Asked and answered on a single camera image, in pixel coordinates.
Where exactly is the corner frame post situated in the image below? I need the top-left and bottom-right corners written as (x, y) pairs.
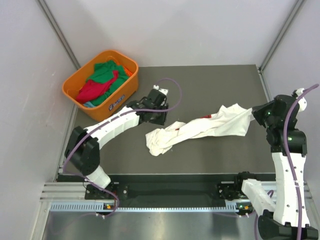
top-left (258, 0), bottom-right (306, 74)
top-left (35, 0), bottom-right (81, 70)

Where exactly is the grey cable duct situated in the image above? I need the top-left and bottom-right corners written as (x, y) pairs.
top-left (50, 201), bottom-right (253, 213)

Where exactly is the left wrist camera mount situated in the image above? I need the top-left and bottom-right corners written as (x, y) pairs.
top-left (153, 84), bottom-right (169, 96)

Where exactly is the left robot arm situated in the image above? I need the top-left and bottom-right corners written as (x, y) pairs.
top-left (64, 85), bottom-right (169, 199)

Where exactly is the light blue t-shirt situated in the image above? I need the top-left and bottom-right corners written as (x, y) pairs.
top-left (83, 101), bottom-right (96, 108)

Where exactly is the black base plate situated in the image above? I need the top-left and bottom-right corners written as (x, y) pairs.
top-left (84, 181), bottom-right (251, 202)

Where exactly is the white t-shirt red print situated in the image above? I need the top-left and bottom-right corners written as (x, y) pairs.
top-left (145, 103), bottom-right (254, 156)

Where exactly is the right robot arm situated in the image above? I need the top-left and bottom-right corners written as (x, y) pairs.
top-left (233, 93), bottom-right (319, 240)

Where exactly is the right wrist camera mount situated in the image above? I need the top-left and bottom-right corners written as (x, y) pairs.
top-left (292, 88), bottom-right (308, 113)

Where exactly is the left corner frame post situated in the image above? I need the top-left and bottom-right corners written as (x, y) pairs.
top-left (35, 0), bottom-right (81, 70)

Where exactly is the right corner frame post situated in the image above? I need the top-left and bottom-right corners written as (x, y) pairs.
top-left (258, 0), bottom-right (306, 74)

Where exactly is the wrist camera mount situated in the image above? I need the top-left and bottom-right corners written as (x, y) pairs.
top-left (292, 88), bottom-right (308, 113)
top-left (153, 84), bottom-right (169, 96)

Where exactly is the orange plastic basket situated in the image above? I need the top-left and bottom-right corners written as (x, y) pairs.
top-left (62, 49), bottom-right (139, 122)

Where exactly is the green t-shirt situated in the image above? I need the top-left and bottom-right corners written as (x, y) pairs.
top-left (86, 60), bottom-right (132, 107)

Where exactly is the aluminium frame rail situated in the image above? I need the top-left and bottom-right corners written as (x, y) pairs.
top-left (40, 181), bottom-right (312, 202)

